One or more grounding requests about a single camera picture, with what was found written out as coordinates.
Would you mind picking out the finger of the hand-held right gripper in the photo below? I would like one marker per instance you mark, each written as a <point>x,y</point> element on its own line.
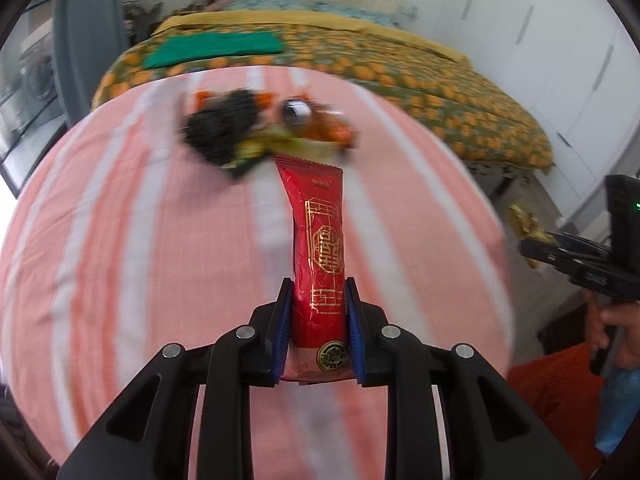
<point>580,246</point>
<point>560,257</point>

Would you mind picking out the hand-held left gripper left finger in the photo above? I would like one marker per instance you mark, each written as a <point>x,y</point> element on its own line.
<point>280,330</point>

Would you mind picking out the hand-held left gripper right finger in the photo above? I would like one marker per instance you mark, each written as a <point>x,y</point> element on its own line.
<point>356,330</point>

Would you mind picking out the gold foil wrapper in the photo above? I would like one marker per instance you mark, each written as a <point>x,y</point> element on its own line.
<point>525,220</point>

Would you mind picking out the red gold printed packet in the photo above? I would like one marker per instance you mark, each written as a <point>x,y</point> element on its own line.
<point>317,240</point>

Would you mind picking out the green wrapper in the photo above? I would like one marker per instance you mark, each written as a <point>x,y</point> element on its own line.
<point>250,157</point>

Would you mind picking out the black mesh ball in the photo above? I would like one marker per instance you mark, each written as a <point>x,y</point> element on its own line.
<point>220,125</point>

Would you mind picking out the small orange packet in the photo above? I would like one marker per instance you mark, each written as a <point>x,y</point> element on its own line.
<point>202,100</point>

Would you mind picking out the person's right hand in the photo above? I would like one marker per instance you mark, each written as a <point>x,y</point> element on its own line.
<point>625,335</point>

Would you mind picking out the leaf print bed sheet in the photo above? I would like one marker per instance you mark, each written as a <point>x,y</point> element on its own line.
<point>500,169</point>

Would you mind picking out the round table, striped cloth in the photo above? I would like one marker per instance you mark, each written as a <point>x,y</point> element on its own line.
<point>150,260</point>

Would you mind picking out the white wardrobe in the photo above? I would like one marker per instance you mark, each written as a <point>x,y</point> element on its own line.
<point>540,60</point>

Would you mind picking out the green orange floral quilt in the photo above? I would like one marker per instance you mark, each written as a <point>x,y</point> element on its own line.
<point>425,95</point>

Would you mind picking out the green folded cloth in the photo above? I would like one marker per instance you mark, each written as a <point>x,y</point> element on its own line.
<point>215,47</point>

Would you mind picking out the blue patterned pillow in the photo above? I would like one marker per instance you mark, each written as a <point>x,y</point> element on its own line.
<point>270,4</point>
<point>390,12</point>

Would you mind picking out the yellow blanket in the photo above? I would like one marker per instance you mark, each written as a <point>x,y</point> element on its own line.
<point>325,22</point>

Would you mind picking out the glass sliding door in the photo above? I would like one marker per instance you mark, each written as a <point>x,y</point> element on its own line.
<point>20,135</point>

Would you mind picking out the blue grey curtain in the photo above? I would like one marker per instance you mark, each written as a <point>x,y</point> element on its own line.
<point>90,35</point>

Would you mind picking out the grey washing machine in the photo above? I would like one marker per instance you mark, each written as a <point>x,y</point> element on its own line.
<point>37,75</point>

